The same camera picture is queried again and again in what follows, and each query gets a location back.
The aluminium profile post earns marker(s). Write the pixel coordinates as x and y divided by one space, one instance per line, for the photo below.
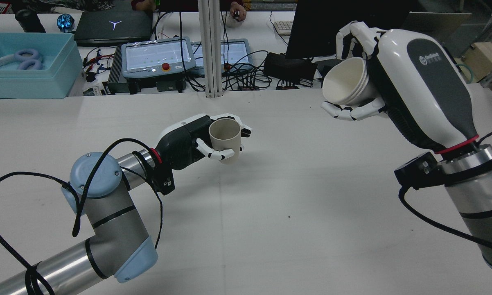
211 49

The white paper cup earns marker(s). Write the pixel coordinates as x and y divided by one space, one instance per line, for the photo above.
344 82

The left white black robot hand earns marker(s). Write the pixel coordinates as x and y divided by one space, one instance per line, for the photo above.
180 143

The wooden blocks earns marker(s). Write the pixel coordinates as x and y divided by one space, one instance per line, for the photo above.
489 57

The large black monitor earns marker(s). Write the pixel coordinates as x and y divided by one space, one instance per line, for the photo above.
332 24

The grey-blue teach pendant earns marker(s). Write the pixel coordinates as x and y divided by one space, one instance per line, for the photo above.
238 53
156 55

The light blue plastic box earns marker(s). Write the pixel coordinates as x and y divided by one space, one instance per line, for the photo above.
29 84

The lavender white headphones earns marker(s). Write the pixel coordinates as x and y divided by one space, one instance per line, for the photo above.
27 57

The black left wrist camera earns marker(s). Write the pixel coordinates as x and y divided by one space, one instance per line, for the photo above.
164 180

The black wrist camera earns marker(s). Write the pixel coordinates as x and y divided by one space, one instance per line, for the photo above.
164 180
418 168

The beige cup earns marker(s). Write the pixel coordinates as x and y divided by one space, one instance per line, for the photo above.
225 137

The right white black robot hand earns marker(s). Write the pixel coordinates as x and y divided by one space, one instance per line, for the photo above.
426 90

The blue glass ball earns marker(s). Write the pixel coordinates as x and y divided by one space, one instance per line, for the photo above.
66 22

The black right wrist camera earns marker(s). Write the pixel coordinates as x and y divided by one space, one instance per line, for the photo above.
418 168

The white keyboard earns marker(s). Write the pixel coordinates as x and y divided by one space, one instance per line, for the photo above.
283 26

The person in red shirt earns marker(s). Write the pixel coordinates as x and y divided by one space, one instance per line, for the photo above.
238 10

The black laptop with logo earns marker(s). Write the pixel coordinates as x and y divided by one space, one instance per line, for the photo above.
115 26

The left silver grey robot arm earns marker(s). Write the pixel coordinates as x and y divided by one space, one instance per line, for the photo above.
107 221

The black cylinder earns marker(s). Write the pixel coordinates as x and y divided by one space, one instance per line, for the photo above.
29 21

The black ribbed device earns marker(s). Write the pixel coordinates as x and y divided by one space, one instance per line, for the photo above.
116 69

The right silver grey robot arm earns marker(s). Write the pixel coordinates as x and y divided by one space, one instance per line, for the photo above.
483 196

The grey flat panel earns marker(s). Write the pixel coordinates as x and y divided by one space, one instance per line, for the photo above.
454 24

